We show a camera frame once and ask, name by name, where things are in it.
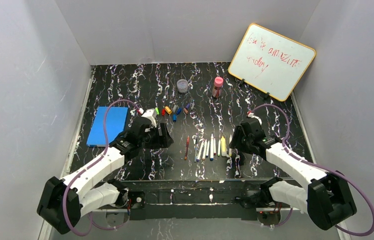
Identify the orange yellow highlighter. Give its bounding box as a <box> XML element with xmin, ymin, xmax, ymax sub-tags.
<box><xmin>220</xmin><ymin>136</ymin><xmax>227</xmax><ymax>157</ymax></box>

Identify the yellow highlighter cap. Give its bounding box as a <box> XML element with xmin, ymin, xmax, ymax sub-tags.
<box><xmin>165</xmin><ymin>106</ymin><xmax>172</xmax><ymax>115</ymax></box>

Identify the green capped marker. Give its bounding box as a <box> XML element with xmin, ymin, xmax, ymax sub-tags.
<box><xmin>217</xmin><ymin>139</ymin><xmax>221</xmax><ymax>157</ymax></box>

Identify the checkered black white pen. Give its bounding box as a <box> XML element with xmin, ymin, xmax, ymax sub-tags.
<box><xmin>192</xmin><ymin>136</ymin><xmax>197</xmax><ymax>162</ymax></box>

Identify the blue capped white marker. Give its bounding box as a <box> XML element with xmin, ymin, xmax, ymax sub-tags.
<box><xmin>209</xmin><ymin>133</ymin><xmax>215</xmax><ymax>161</ymax></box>

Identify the purple white marker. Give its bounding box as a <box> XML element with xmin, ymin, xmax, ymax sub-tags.
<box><xmin>196</xmin><ymin>139</ymin><xmax>204</xmax><ymax>162</ymax></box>

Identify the blue red marker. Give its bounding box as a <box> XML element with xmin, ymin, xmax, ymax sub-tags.
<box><xmin>205</xmin><ymin>140</ymin><xmax>210</xmax><ymax>158</ymax></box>

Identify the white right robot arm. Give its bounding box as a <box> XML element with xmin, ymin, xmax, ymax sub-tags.
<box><xmin>229</xmin><ymin>117</ymin><xmax>357</xmax><ymax>231</ymax></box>

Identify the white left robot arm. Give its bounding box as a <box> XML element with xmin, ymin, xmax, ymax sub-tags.
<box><xmin>36</xmin><ymin>115</ymin><xmax>174</xmax><ymax>234</ymax></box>

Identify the blue foam pad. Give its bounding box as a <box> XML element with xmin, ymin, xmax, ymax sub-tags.
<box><xmin>86</xmin><ymin>106</ymin><xmax>129</xmax><ymax>147</ymax></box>

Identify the pink capped bottle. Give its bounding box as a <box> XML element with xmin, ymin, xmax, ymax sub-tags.
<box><xmin>212</xmin><ymin>76</ymin><xmax>224</xmax><ymax>99</ymax></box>

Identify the clear round plastic container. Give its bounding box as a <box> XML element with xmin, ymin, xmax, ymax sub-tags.
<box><xmin>176</xmin><ymin>79</ymin><xmax>189</xmax><ymax>94</ymax></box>

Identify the yellow framed whiteboard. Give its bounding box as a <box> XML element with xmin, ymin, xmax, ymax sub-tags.
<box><xmin>228</xmin><ymin>23</ymin><xmax>317</xmax><ymax>102</ymax></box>

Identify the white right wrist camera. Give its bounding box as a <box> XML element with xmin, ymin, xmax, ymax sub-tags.
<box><xmin>247</xmin><ymin>112</ymin><xmax>262</xmax><ymax>123</ymax></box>

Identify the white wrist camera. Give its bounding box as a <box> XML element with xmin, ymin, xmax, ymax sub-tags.
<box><xmin>139</xmin><ymin>108</ymin><xmax>157</xmax><ymax>128</ymax></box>
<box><xmin>247</xmin><ymin>112</ymin><xmax>262</xmax><ymax>123</ymax></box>

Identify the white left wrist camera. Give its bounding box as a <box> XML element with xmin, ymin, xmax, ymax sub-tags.
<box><xmin>139</xmin><ymin>108</ymin><xmax>157</xmax><ymax>128</ymax></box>

